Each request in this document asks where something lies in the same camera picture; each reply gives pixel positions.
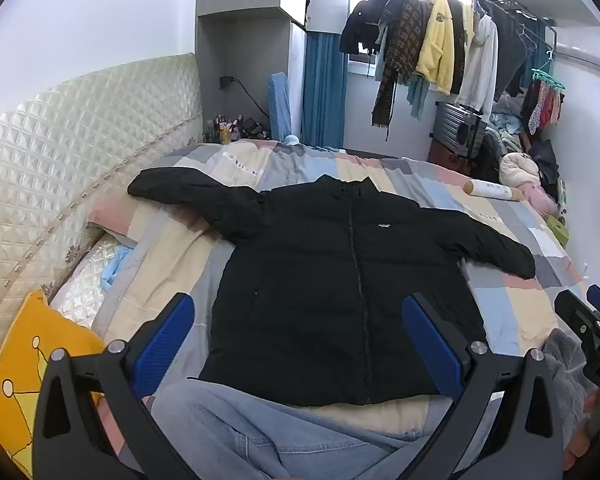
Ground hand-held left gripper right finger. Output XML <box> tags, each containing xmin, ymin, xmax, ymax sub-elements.
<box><xmin>401</xmin><ymin>292</ymin><xmax>567</xmax><ymax>480</ymax></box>

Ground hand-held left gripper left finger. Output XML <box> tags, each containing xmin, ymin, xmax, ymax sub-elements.
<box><xmin>32</xmin><ymin>291</ymin><xmax>206</xmax><ymax>480</ymax></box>

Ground black puffer jacket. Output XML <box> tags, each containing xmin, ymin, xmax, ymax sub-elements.
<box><xmin>127</xmin><ymin>167</ymin><xmax>537</xmax><ymax>407</ymax></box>

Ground light blue clothes heap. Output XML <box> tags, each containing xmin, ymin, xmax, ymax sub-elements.
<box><xmin>489</xmin><ymin>109</ymin><xmax>526</xmax><ymax>136</ymax></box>

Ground person's right hand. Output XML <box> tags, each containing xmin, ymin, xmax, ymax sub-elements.
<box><xmin>562</xmin><ymin>392</ymin><xmax>600</xmax><ymax>480</ymax></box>

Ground grey fleece cloth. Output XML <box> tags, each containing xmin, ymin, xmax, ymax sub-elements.
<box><xmin>542</xmin><ymin>329</ymin><xmax>600</xmax><ymax>456</ymax></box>

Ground pastel patchwork blanket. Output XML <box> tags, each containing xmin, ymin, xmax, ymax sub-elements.
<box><xmin>87</xmin><ymin>139</ymin><xmax>588</xmax><ymax>443</ymax></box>

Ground green object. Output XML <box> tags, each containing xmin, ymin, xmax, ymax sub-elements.
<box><xmin>547</xmin><ymin>214</ymin><xmax>571</xmax><ymax>244</ymax></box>

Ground light blue cloth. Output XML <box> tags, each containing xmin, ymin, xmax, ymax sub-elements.
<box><xmin>100</xmin><ymin>246</ymin><xmax>137</xmax><ymax>292</ymax></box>

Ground shiny quilted mattress cover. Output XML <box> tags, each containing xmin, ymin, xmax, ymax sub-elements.
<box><xmin>47</xmin><ymin>237</ymin><xmax>141</xmax><ymax>333</ymax></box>

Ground pink cloth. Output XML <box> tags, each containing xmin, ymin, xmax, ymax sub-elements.
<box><xmin>522</xmin><ymin>182</ymin><xmax>559</xmax><ymax>214</ymax></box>

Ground person's blue jeans legs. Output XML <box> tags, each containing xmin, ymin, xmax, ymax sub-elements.
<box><xmin>105</xmin><ymin>377</ymin><xmax>461</xmax><ymax>480</ymax></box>

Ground yellow cartoon cushion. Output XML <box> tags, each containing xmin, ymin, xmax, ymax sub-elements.
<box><xmin>0</xmin><ymin>290</ymin><xmax>108</xmax><ymax>478</ymax></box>

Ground pink and cream pillow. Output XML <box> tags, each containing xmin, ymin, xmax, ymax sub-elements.
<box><xmin>87</xmin><ymin>172</ymin><xmax>211</xmax><ymax>247</ymax></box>

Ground black cloth heap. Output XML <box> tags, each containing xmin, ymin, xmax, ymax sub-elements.
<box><xmin>527</xmin><ymin>139</ymin><xmax>561</xmax><ymax>186</ymax></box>

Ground cream padded jacket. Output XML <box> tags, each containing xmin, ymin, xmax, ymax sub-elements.
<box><xmin>498</xmin><ymin>152</ymin><xmax>541</xmax><ymax>191</ymax></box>

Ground white cylinder bottle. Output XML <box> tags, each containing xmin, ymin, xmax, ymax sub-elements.
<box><xmin>462</xmin><ymin>178</ymin><xmax>524</xmax><ymax>202</ymax></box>

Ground black bag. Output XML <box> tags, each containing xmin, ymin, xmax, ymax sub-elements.
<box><xmin>472</xmin><ymin>129</ymin><xmax>504</xmax><ymax>184</ymax></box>

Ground dark red suitcase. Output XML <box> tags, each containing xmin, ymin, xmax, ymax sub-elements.
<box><xmin>427</xmin><ymin>134</ymin><xmax>474</xmax><ymax>174</ymax></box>

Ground hanging pink and red socks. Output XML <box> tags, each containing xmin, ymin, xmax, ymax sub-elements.
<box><xmin>522</xmin><ymin>80</ymin><xmax>566</xmax><ymax>136</ymax></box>

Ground silver ribbed suitcase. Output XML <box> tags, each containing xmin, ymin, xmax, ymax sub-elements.
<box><xmin>432</xmin><ymin>101</ymin><xmax>486</xmax><ymax>159</ymax></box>

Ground group of cosmetic bottles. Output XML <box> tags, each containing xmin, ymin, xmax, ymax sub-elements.
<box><xmin>203</xmin><ymin>113</ymin><xmax>246</xmax><ymax>144</ymax></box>

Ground cream quilted headboard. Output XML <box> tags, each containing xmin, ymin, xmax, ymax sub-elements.
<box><xmin>0</xmin><ymin>52</ymin><xmax>203</xmax><ymax>333</ymax></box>

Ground green clip hanger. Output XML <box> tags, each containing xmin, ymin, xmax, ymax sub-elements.
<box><xmin>530</xmin><ymin>54</ymin><xmax>566</xmax><ymax>92</ymax></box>

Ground black pouch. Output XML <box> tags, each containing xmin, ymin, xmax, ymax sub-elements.
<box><xmin>242</xmin><ymin>117</ymin><xmax>271</xmax><ymax>140</ymax></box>

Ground teal hanging scarf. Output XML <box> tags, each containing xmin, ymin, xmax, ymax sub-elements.
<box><xmin>404</xmin><ymin>72</ymin><xmax>431</xmax><ymax>121</ymax></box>

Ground white air conditioner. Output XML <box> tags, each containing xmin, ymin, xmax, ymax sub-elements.
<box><xmin>554</xmin><ymin>27</ymin><xmax>600</xmax><ymax>74</ymax></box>

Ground light blue covered fan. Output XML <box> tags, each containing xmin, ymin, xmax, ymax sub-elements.
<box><xmin>265</xmin><ymin>72</ymin><xmax>301</xmax><ymax>146</ymax></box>

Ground white hanging hoodie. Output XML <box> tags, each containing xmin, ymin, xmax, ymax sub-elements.
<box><xmin>454</xmin><ymin>12</ymin><xmax>501</xmax><ymax>114</ymax></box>

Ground dark grey hanging coat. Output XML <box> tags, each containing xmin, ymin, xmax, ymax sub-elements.
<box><xmin>477</xmin><ymin>0</ymin><xmax>531</xmax><ymax>99</ymax></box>

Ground dark teal curtain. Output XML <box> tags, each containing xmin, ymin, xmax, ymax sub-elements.
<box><xmin>519</xmin><ymin>14</ymin><xmax>556</xmax><ymax>57</ymax></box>

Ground blue curtain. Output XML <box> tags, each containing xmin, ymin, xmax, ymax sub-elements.
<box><xmin>300</xmin><ymin>30</ymin><xmax>349</xmax><ymax>150</ymax></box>

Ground yellow fleece hanging jacket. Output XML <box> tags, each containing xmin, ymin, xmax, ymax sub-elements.
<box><xmin>414</xmin><ymin>0</ymin><xmax>464</xmax><ymax>96</ymax></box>

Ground brown plaid hanging coat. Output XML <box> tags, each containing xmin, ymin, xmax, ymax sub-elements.
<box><xmin>370</xmin><ymin>0</ymin><xmax>431</xmax><ymax>131</ymax></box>

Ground thin black hanging garment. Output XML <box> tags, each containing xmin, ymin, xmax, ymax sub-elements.
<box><xmin>447</xmin><ymin>0</ymin><xmax>476</xmax><ymax>94</ymax></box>

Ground short black hanging jacket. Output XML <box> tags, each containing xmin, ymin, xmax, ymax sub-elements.
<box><xmin>339</xmin><ymin>0</ymin><xmax>404</xmax><ymax>56</ymax></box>

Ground black charger cable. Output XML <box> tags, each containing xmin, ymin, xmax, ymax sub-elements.
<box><xmin>234</xmin><ymin>78</ymin><xmax>272</xmax><ymax>129</ymax></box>

